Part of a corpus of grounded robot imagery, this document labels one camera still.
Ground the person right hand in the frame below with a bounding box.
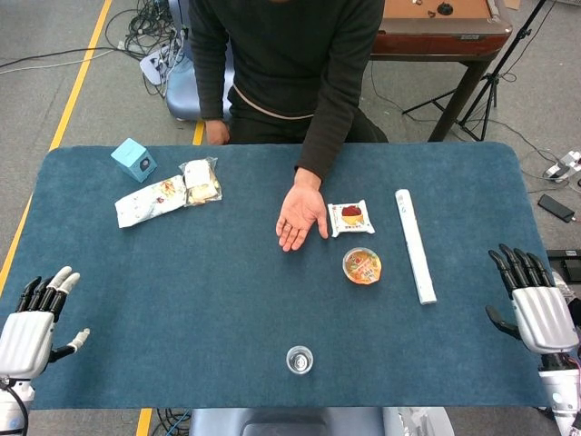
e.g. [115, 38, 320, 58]
[204, 118, 231, 146]

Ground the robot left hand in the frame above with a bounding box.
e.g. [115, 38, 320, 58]
[0, 265, 91, 381]

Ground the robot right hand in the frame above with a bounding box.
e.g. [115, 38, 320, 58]
[485, 243, 581, 355]

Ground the person left hand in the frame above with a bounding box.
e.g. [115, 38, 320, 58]
[275, 179, 330, 253]

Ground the orange jelly cup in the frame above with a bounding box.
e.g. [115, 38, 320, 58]
[341, 246, 383, 286]

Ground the person left forearm dark sleeve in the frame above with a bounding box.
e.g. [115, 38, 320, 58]
[295, 85, 367, 182]

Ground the person right forearm dark sleeve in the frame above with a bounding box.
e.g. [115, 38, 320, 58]
[188, 35, 233, 122]

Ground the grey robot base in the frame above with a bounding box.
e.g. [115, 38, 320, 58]
[188, 407, 455, 436]

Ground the white pastry packet red print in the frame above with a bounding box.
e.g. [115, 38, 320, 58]
[327, 199, 376, 239]

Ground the blue grey chair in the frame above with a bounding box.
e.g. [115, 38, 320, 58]
[165, 0, 235, 123]

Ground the clear bread package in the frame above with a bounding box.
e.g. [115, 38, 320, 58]
[178, 156, 223, 208]

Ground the black foot pedal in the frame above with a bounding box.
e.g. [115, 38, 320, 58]
[547, 248, 581, 273]

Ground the light blue cardboard box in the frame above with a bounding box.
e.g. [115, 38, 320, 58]
[110, 137, 158, 183]

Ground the white power strip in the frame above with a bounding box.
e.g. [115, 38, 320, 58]
[139, 44, 174, 86]

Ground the white patterned snack bag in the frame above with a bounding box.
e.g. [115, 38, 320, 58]
[113, 174, 188, 229]

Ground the person torso dark sweater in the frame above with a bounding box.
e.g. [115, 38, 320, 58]
[188, 0, 389, 145]

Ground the black phone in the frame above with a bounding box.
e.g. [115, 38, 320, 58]
[537, 193, 576, 223]

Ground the long white roll box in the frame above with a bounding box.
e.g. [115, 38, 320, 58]
[394, 188, 438, 306]

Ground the blue felt table cloth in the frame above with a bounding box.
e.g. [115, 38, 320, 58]
[0, 142, 551, 411]

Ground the clear plastic jar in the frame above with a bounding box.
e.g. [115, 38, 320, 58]
[285, 345, 315, 376]

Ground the white grey adapter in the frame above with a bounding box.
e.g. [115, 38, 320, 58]
[543, 151, 581, 183]

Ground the brown wooden game table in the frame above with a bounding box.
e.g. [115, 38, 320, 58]
[369, 0, 514, 143]

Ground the black tripod stand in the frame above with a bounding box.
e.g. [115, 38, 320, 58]
[401, 0, 550, 143]

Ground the black cable bundle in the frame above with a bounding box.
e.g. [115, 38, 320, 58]
[104, 0, 188, 99]

